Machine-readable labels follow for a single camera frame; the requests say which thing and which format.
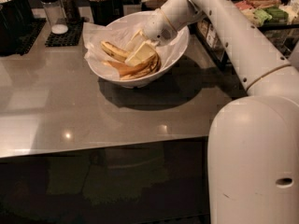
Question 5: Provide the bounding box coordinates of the white ceramic bowl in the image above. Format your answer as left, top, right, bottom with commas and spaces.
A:
87, 10, 191, 89

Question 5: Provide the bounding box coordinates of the white paper liner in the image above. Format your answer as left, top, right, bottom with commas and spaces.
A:
82, 12, 188, 81

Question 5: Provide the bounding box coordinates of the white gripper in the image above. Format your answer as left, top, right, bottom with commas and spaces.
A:
125, 0, 201, 67

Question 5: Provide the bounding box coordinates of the black container left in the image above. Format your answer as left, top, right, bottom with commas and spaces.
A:
0, 0, 34, 56

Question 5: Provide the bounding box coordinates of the dark pepper shaker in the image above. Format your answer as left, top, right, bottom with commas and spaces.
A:
61, 0, 81, 24

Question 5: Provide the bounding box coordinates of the black rubber mat left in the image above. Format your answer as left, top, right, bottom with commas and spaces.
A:
16, 18, 46, 55

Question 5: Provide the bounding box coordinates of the black wire condiment rack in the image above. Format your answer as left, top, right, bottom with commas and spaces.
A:
201, 0, 298, 74

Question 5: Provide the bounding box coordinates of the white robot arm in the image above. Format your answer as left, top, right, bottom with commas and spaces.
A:
129, 0, 299, 224

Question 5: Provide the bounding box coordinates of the black rubber mat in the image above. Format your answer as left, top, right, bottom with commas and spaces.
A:
45, 20, 84, 47
16, 18, 46, 55

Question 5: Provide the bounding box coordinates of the black stirrer stick holder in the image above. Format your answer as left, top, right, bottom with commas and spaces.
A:
88, 0, 123, 25

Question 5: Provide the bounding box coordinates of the glass sugar shaker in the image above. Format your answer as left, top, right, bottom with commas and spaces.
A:
40, 0, 68, 35

